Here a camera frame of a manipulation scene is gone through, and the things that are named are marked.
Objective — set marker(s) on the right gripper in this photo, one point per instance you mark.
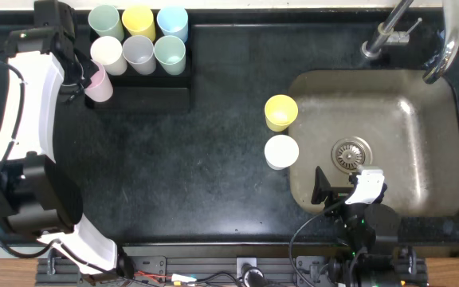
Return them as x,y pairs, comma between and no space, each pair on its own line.
339,197

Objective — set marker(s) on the white cup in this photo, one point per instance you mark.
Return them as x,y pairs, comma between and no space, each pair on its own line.
281,151
106,52

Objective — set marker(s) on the yellow cup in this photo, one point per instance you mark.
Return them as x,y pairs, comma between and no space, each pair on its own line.
281,111
138,20

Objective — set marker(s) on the pink cup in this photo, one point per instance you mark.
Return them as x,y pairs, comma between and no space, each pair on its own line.
101,87

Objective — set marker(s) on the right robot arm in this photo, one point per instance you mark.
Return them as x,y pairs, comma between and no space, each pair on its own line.
381,223

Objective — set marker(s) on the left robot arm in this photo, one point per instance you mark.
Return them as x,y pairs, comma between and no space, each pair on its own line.
34,103

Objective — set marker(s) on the steel sink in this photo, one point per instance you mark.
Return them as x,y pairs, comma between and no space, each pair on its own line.
413,139

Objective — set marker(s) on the steel tap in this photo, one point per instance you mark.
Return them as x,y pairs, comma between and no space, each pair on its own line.
450,44

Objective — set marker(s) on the black tray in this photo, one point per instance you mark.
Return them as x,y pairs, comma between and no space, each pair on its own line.
150,97

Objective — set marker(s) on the green cup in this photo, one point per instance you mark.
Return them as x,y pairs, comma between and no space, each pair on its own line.
104,20
169,52

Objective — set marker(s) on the blue cup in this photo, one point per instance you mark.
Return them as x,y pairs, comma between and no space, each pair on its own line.
172,20

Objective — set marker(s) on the grey cup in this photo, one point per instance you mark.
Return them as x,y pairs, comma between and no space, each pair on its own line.
138,52

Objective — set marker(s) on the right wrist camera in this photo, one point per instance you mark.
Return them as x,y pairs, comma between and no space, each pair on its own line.
367,185

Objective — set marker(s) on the mounting rail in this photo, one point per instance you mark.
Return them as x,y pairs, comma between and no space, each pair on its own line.
205,267

